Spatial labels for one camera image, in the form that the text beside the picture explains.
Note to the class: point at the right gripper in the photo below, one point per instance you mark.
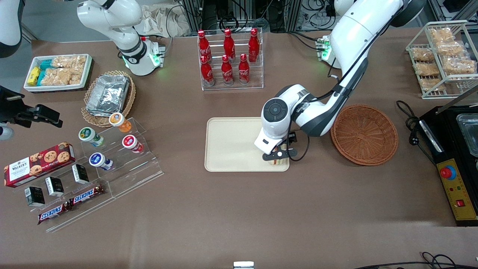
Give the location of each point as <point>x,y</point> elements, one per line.
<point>11,107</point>

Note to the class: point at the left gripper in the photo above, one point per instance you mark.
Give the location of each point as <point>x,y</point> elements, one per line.
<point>292,138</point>

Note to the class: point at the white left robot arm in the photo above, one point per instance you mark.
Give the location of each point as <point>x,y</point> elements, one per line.
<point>358,37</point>

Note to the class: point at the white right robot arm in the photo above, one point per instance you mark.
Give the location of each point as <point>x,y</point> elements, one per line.
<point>125,37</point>

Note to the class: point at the beige rectangular tray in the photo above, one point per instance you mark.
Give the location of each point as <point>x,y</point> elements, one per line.
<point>231,144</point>

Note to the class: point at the white rectangular snack tray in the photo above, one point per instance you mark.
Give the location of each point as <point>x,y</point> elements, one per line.
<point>89,69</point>

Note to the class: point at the brown round wicker basket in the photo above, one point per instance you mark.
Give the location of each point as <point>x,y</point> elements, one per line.
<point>364,134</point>

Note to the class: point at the light tan wicker basket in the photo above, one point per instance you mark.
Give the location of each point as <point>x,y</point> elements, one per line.
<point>129,104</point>

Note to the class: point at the teal snack packet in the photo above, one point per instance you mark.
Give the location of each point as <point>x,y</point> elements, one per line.
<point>46,64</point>
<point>41,77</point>

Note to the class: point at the yellow snack packet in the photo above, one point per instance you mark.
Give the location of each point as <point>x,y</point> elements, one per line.
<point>33,76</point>

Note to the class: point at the clear rice cracker pack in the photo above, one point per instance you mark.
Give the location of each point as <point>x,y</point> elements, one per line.
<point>56,76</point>
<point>76,76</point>
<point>69,61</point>

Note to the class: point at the red Walkers cookie box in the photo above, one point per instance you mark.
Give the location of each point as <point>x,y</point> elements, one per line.
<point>37,164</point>

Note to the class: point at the green lid gum jar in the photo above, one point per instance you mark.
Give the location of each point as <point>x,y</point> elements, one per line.
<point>87,134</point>

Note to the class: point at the small black box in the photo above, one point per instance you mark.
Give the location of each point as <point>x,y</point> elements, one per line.
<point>55,186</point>
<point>34,196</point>
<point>80,173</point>

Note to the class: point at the blue lid gum jar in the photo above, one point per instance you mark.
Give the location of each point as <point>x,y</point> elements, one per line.
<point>97,160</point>

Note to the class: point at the stack of foil trays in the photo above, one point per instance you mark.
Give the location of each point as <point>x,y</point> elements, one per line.
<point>108,93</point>

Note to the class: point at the clear acrylic bottle rack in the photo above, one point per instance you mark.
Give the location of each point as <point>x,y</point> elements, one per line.
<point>257,76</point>

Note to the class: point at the orange lid gum jar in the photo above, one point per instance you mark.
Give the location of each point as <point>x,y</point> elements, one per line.
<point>117,120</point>

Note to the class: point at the red cola bottle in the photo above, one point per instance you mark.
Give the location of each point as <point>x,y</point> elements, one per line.
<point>244,69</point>
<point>203,44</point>
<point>207,71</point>
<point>226,71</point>
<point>228,43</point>
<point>253,45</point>

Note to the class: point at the Snickers chocolate bar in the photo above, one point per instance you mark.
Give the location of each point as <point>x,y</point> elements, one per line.
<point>52,213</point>
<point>86,194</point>

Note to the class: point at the red lid gum jar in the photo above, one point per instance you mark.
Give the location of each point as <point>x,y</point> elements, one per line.
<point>129,142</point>

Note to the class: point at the clear acrylic stepped display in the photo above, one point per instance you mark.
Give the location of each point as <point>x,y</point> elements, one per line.
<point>130,175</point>

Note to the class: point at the beige cloth bag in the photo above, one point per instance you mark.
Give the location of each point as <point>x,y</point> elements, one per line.
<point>160,20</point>

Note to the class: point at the red emergency stop button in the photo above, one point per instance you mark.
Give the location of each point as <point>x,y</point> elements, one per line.
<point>447,172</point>

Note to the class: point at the bagged fried snack pack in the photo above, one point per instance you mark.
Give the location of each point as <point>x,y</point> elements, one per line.
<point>450,48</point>
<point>427,69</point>
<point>442,34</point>
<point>423,54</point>
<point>433,84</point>
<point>459,65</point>

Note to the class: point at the black countertop appliance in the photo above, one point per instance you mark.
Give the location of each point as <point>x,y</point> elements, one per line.
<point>448,130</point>

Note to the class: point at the yellow control panel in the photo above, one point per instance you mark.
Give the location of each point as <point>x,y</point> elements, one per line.
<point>461,194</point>

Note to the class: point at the clear rectangular container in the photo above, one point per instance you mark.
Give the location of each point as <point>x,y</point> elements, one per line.
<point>468,132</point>

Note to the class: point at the small white bracket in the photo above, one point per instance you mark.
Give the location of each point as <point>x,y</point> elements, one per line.
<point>243,265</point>

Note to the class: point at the black aluminium frame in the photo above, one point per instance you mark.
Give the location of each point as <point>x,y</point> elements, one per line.
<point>203,15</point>

